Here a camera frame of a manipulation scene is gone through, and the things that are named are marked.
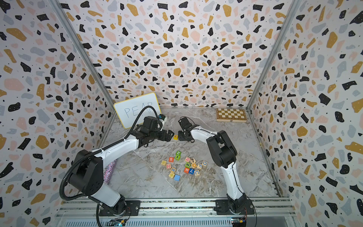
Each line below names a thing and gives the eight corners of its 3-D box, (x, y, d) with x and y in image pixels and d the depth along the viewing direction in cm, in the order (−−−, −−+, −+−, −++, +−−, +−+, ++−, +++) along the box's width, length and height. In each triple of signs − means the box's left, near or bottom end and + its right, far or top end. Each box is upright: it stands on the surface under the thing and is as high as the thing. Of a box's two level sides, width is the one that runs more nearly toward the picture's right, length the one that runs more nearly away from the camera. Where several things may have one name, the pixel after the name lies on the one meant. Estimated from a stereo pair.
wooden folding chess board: (216, 122, 114) (217, 120, 112) (214, 109, 123) (215, 107, 121) (248, 122, 115) (249, 120, 113) (244, 110, 124) (245, 108, 122)
